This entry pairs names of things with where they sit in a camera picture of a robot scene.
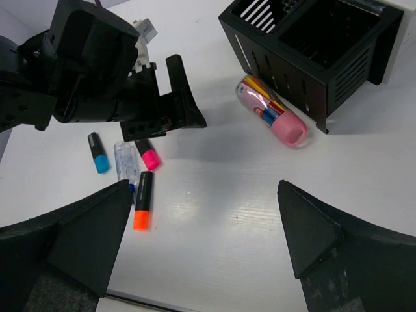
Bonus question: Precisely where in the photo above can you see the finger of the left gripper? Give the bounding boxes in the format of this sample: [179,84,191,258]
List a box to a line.
[159,54,207,130]

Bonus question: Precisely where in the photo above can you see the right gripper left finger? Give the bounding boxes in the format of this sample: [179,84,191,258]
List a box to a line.
[1,180,132,311]

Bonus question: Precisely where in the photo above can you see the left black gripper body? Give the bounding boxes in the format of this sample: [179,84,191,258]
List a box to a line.
[18,1,169,141]

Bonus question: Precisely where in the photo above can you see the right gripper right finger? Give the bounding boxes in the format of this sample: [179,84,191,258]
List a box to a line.
[277,180,415,311]

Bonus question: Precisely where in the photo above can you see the pink cap highlighter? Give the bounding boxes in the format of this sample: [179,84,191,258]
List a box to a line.
[135,139,162,172]

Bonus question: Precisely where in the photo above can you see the clear glue bottle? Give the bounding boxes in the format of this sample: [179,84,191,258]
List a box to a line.
[114,142,140,205]

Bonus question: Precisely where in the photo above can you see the pink cap marker tube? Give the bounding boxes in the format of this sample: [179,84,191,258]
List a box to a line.
[235,75,307,148]

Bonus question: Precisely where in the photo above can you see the blue cap highlighter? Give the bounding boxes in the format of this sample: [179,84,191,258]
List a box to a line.
[87,132,111,174]

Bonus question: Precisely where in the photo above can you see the orange cap highlighter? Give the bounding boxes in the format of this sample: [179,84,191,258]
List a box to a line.
[133,171,154,231]

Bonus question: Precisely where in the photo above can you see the black slotted organizer box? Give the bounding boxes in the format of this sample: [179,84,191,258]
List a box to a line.
[218,0,404,131]

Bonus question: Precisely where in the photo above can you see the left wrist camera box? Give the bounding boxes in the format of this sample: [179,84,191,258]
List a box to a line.
[133,18,157,73]

